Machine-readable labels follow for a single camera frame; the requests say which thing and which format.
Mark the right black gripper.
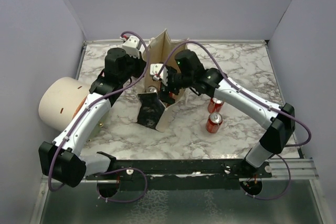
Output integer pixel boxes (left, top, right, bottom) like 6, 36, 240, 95
157, 66, 195, 103

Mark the red cola can two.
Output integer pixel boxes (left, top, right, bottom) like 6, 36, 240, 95
146, 86, 158, 93

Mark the red cola can four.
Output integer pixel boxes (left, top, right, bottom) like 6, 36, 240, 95
207, 98, 224, 113

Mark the beige canvas tote bag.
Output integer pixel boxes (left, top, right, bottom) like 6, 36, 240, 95
137, 30, 185, 132

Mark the red cola can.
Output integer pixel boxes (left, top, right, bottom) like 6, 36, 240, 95
205, 112, 223, 134

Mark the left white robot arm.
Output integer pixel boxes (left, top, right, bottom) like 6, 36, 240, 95
38, 46, 146, 187

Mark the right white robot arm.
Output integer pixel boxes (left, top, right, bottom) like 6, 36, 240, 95
151, 49, 295, 177

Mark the cream cylindrical container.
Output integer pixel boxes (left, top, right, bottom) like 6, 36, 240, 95
38, 77, 99, 132

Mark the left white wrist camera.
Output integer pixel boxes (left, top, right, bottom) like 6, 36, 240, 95
120, 35, 141, 59

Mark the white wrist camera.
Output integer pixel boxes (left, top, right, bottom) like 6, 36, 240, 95
120, 35, 141, 59
150, 63, 168, 86

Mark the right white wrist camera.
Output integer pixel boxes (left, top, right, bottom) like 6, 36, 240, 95
150, 63, 168, 86

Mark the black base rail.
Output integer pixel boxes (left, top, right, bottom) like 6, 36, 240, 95
86, 159, 271, 191

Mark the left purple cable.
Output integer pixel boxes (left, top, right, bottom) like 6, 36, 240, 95
48, 30, 148, 204

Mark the purple cable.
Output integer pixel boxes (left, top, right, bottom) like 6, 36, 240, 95
154, 40, 313, 200
48, 30, 148, 204

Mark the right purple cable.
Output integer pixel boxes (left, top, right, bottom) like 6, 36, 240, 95
154, 40, 313, 200

